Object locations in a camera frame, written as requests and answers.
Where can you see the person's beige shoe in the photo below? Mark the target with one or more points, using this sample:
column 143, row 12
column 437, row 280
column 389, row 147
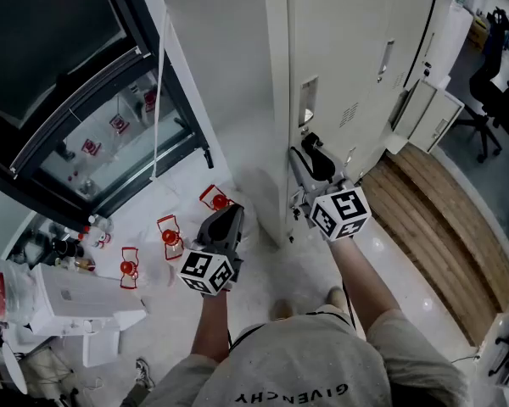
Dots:
column 335, row 297
column 283, row 310

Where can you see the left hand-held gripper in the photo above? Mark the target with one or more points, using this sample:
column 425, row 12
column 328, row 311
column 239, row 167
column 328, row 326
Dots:
column 203, row 269

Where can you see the small water bottle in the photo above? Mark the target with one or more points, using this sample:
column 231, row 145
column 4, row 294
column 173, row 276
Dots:
column 83, row 235
column 93, row 221
column 104, row 239

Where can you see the locker door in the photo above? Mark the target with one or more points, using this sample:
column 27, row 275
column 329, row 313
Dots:
column 343, row 49
column 428, row 113

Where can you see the cardboard box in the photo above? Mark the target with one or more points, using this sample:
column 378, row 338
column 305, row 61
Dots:
column 478, row 30

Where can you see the small black key bunch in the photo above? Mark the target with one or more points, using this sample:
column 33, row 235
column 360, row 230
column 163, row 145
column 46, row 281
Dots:
column 426, row 72

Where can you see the black framed window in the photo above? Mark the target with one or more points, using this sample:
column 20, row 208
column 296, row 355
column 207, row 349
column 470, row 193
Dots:
column 46, row 36

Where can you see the grey metal locker cabinet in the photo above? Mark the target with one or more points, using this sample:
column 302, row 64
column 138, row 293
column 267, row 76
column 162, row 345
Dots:
column 275, row 100

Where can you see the person's right beige shoe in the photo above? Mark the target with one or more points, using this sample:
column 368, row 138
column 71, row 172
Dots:
column 335, row 297

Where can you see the person's right forearm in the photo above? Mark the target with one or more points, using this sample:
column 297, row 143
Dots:
column 360, row 282

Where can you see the clear bottle red label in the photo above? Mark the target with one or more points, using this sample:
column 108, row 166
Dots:
column 12, row 286

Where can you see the white metal stand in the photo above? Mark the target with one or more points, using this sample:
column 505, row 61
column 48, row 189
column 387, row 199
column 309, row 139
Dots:
column 505, row 325

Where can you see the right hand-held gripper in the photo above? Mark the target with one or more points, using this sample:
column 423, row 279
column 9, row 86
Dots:
column 339, row 214

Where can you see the white round side table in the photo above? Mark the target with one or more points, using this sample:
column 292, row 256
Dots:
column 16, row 367

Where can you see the person's left beige shoe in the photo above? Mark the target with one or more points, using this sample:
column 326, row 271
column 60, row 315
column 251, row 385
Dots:
column 283, row 310

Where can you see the person's grey t-shirt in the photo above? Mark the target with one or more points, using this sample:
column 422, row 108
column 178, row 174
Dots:
column 301, row 363

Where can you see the black office chair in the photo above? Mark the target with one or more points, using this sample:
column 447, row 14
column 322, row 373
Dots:
column 492, row 79

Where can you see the person's left forearm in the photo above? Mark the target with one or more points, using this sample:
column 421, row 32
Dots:
column 212, row 325

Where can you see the wooden floor platform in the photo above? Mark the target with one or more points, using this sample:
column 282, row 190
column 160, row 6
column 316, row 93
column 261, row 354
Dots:
column 441, row 235

